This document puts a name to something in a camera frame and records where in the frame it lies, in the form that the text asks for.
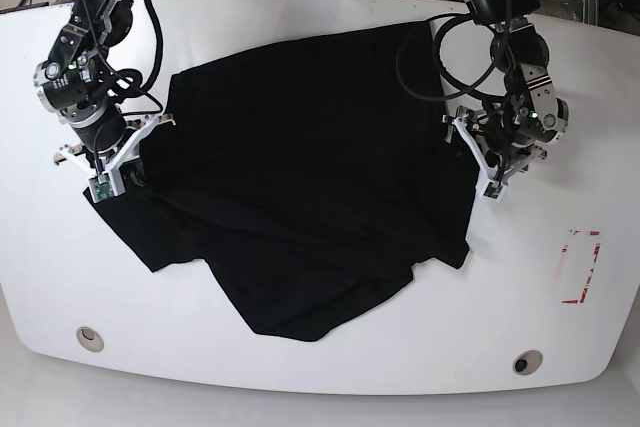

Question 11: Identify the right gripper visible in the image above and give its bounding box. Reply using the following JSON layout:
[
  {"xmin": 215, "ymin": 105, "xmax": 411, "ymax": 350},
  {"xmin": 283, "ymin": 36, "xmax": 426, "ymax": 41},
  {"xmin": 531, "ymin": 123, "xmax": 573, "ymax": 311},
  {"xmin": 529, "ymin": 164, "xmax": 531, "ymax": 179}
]
[{"xmin": 33, "ymin": 59, "xmax": 127, "ymax": 159}]

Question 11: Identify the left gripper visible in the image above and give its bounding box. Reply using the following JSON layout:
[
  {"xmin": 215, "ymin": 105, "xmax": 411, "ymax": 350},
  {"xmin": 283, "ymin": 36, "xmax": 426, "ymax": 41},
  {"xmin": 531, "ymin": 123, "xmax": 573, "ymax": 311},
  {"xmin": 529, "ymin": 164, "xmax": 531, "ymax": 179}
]
[{"xmin": 482, "ymin": 64, "xmax": 569, "ymax": 164}]

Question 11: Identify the black t-shirt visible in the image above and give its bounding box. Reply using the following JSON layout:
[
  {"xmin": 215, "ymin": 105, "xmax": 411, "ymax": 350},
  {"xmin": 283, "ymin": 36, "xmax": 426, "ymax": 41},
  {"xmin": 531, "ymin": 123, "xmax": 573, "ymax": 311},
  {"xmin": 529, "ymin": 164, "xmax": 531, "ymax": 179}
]
[{"xmin": 95, "ymin": 22, "xmax": 478, "ymax": 342}]

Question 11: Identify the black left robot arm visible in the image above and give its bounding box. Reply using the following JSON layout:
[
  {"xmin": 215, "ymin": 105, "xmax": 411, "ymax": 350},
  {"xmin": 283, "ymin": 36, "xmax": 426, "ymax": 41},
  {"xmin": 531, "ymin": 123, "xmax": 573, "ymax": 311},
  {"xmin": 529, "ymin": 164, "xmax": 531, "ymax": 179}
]
[{"xmin": 433, "ymin": 0, "xmax": 569, "ymax": 173}]

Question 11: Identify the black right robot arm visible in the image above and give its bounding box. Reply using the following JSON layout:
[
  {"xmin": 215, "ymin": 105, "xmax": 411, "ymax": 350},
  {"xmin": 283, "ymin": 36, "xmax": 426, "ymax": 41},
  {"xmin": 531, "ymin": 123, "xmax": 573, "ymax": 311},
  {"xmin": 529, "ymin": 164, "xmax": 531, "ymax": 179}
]
[{"xmin": 33, "ymin": 0, "xmax": 164, "ymax": 158}]

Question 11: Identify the red tape rectangle marking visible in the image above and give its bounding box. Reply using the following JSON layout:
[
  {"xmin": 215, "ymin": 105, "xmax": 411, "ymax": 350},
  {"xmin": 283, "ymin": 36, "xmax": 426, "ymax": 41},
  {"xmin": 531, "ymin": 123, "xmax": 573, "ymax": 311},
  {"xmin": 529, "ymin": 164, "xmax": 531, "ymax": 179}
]
[{"xmin": 556, "ymin": 230, "xmax": 603, "ymax": 305}]

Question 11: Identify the right table grommet hole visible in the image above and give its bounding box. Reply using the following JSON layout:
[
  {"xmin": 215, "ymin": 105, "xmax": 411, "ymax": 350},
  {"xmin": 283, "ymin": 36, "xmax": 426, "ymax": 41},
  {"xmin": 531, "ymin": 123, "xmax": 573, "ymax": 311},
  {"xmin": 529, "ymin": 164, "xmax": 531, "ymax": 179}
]
[{"xmin": 512, "ymin": 350, "xmax": 544, "ymax": 376}]

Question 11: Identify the table grommet hole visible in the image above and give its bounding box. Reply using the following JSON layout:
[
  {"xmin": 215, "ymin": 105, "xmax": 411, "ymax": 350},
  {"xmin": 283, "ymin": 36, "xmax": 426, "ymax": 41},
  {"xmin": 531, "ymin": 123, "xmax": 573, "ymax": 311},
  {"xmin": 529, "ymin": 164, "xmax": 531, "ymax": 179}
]
[
  {"xmin": 512, "ymin": 350, "xmax": 544, "ymax": 376},
  {"xmin": 76, "ymin": 327, "xmax": 104, "ymax": 353}
]

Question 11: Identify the left table grommet hole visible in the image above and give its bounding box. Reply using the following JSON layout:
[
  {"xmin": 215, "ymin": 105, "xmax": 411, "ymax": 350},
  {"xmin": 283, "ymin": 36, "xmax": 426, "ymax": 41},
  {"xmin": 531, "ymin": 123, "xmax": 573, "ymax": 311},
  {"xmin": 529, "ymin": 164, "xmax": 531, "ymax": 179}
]
[{"xmin": 76, "ymin": 327, "xmax": 104, "ymax": 353}]

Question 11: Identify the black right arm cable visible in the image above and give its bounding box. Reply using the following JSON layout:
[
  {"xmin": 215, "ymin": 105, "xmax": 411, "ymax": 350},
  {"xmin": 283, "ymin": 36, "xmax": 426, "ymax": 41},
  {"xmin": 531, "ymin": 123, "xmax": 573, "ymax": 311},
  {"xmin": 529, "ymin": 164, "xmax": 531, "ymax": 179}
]
[{"xmin": 64, "ymin": 0, "xmax": 166, "ymax": 116}]

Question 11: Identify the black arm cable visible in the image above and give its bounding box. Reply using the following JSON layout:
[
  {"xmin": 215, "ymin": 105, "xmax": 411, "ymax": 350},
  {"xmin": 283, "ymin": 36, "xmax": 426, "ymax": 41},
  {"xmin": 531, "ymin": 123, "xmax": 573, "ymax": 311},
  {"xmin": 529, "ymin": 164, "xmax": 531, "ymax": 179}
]
[
  {"xmin": 64, "ymin": 0, "xmax": 166, "ymax": 116},
  {"xmin": 395, "ymin": 0, "xmax": 521, "ymax": 103}
]

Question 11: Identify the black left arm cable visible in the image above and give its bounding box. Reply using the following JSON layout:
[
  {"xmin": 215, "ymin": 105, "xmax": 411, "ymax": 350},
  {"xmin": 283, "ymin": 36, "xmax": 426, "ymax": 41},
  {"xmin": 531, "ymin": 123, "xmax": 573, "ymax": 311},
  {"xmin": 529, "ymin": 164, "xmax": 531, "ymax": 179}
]
[{"xmin": 395, "ymin": 0, "xmax": 521, "ymax": 103}]

